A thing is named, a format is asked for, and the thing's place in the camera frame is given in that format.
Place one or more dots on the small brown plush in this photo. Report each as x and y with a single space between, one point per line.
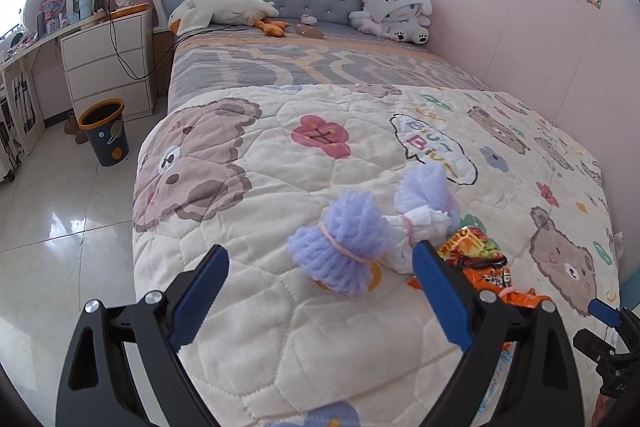
310 31

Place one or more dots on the small pink plush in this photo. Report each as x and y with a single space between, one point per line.
307 19

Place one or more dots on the pink printed box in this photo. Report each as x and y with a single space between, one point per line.
50 12

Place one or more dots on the white and lavender net bundle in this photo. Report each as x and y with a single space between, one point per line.
425 207

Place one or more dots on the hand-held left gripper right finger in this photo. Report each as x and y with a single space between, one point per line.
442 297

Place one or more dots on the light blue bottle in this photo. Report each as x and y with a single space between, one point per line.
85 4

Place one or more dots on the bear print quilt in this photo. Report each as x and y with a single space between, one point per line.
300 187

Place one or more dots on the white desk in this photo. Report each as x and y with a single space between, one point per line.
30 49

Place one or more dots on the white drawer cabinet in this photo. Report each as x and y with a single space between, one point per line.
105 62

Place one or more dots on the orange snack packet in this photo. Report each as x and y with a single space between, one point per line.
470 246
500 289

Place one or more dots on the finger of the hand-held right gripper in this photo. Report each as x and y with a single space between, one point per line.
605 311

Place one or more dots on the white goose plush toy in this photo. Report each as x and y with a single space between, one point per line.
215 9

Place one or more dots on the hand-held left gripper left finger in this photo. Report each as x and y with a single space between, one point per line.
200 297

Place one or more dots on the dark blue bin orange rim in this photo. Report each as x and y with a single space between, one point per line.
107 142

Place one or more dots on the brown slippers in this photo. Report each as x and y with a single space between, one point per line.
75 127

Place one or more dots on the white dog plush toy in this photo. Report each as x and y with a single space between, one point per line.
395 12

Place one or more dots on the grey orange patterned bedsheet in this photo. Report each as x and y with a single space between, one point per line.
280 62

